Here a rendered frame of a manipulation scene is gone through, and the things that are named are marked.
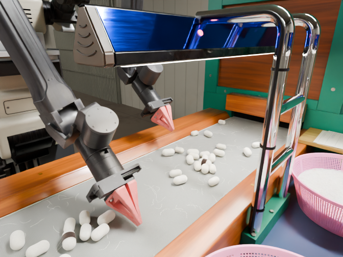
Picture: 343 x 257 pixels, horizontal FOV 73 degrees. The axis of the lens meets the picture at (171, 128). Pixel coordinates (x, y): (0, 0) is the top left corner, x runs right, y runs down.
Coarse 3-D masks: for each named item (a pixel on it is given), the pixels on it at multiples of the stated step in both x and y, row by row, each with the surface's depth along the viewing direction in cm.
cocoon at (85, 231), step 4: (84, 224) 42; (88, 224) 42; (84, 228) 41; (88, 228) 41; (80, 232) 41; (84, 232) 40; (88, 232) 40; (80, 236) 40; (84, 236) 40; (88, 236) 40; (84, 240) 40
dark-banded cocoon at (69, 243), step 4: (64, 232) 40; (64, 240) 38; (68, 240) 38; (72, 240) 38; (64, 244) 38; (68, 244) 38; (72, 244) 38; (64, 248) 38; (68, 248) 38; (72, 248) 38
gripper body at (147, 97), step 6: (144, 90) 72; (150, 90) 73; (144, 96) 72; (150, 96) 72; (156, 96) 72; (144, 102) 73; (150, 102) 69; (168, 102) 75; (144, 108) 70; (144, 114) 71; (150, 114) 74
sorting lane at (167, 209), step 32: (224, 128) 93; (256, 128) 93; (160, 160) 68; (224, 160) 68; (256, 160) 68; (64, 192) 54; (160, 192) 54; (192, 192) 54; (224, 192) 54; (0, 224) 44; (32, 224) 44; (96, 224) 44; (128, 224) 44; (160, 224) 44; (0, 256) 38; (96, 256) 38; (128, 256) 38
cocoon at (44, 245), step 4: (44, 240) 39; (36, 244) 38; (40, 244) 38; (44, 244) 38; (48, 244) 38; (28, 248) 37; (32, 248) 37; (36, 248) 37; (40, 248) 37; (44, 248) 38; (48, 248) 38; (28, 252) 36; (32, 252) 37; (36, 252) 37; (40, 252) 37; (28, 256) 36; (32, 256) 37; (36, 256) 37
